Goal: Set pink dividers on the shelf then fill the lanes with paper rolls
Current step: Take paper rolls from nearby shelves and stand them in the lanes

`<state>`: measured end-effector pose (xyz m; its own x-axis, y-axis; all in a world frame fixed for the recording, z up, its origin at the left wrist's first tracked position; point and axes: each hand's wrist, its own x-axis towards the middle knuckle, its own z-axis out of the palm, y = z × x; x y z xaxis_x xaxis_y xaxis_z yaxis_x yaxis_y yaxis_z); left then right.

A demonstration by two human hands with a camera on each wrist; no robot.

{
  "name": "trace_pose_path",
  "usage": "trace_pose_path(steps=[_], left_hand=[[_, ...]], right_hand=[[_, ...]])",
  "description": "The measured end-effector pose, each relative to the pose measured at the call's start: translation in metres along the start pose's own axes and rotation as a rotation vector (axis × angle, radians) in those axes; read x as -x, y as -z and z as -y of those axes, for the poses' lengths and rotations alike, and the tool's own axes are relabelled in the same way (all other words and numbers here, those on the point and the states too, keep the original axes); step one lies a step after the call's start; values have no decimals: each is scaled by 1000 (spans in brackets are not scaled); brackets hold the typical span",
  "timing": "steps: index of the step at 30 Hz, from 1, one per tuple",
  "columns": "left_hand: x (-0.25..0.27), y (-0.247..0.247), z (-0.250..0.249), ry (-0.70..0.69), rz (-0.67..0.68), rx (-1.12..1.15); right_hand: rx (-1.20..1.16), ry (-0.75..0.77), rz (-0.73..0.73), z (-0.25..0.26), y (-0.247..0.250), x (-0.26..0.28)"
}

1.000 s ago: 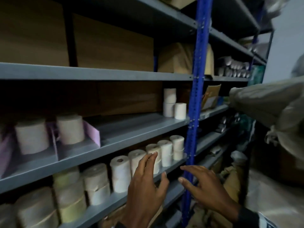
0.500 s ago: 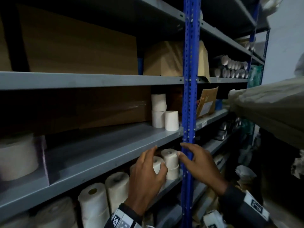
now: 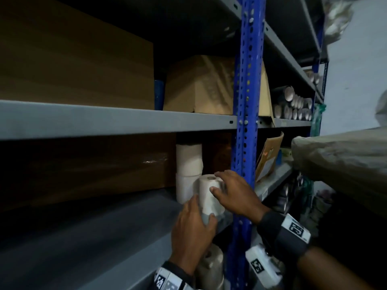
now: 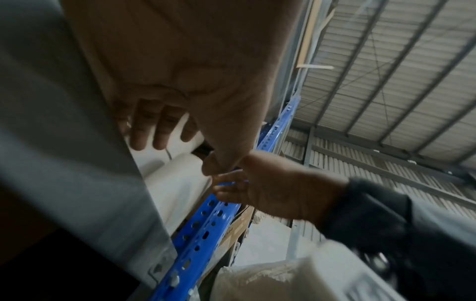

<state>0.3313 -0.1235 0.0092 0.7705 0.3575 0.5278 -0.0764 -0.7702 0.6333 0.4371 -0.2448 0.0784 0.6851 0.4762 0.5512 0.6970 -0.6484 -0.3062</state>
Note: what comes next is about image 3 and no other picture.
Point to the brown cardboard box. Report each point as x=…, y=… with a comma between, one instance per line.
x=105, y=166
x=75, y=57
x=196, y=87

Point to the row of grey tube ends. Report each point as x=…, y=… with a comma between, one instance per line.
x=290, y=96

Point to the white marker tag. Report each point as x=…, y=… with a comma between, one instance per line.
x=169, y=282
x=296, y=229

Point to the row of white paper rolls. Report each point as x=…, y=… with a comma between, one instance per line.
x=211, y=268

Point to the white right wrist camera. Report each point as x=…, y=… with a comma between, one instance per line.
x=269, y=276

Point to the black left wristband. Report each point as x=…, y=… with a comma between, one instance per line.
x=178, y=268

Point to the person's left hand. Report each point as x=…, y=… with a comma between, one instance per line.
x=190, y=241

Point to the black wristband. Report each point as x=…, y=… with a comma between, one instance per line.
x=178, y=268
x=278, y=238

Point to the stack of white paper rolls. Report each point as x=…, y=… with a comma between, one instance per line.
x=189, y=160

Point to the black right wristband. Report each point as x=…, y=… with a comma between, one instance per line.
x=278, y=238

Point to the white thermal paper roll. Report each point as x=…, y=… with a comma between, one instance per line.
x=208, y=202

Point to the person's right hand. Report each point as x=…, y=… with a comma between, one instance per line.
x=242, y=199

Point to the blue perforated rack post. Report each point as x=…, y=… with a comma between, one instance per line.
x=159, y=95
x=248, y=87

